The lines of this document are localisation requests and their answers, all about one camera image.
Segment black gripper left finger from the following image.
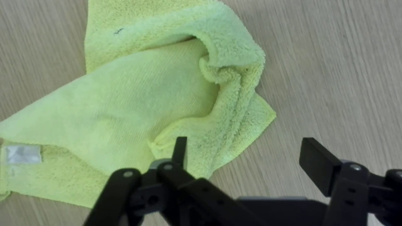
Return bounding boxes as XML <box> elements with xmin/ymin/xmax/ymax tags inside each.
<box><xmin>83</xmin><ymin>136</ymin><xmax>269</xmax><ymax>226</ymax></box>

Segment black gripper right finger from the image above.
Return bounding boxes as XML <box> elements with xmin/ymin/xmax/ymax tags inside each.
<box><xmin>299</xmin><ymin>137</ymin><xmax>402</xmax><ymax>226</ymax></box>

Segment yellow towel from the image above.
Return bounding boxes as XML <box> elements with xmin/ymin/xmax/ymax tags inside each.
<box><xmin>0</xmin><ymin>0</ymin><xmax>278</xmax><ymax>210</ymax></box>

